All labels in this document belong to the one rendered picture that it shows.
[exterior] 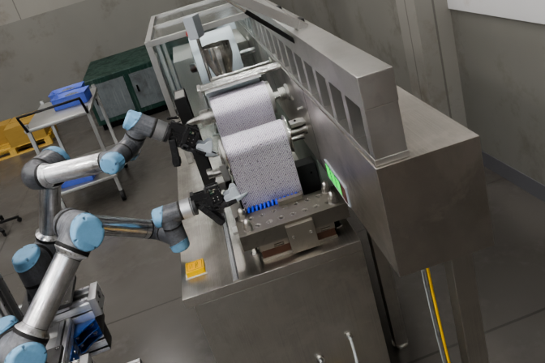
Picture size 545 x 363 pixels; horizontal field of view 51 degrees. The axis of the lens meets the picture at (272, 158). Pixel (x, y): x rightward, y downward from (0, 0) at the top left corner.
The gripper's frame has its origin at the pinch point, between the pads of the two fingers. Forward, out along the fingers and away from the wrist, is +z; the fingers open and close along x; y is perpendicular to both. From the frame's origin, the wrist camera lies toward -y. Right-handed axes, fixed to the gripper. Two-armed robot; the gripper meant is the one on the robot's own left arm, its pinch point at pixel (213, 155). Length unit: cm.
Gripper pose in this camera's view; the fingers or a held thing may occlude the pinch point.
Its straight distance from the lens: 217.9
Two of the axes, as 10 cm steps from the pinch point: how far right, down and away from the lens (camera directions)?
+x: -1.7, -3.4, 9.2
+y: 4.0, -8.8, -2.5
